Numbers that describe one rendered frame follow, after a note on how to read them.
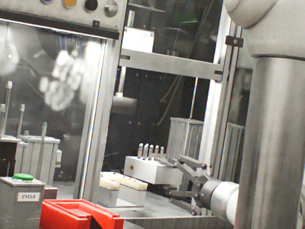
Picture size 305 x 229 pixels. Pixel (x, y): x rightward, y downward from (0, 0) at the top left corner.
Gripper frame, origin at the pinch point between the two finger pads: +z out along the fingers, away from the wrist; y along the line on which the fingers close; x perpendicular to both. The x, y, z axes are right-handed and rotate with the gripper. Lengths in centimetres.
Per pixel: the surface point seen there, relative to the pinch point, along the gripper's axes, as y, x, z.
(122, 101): 14.6, 1.0, 21.9
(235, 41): 37.0, -20.8, 5.0
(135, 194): -9.8, -3.5, 13.6
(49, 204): -6.4, 37.1, -4.6
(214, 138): 9.5, -19.1, 3.6
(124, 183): -8.3, -3.5, 19.0
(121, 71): 22.5, 0.8, 24.9
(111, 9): 38.2, 24.4, 3.4
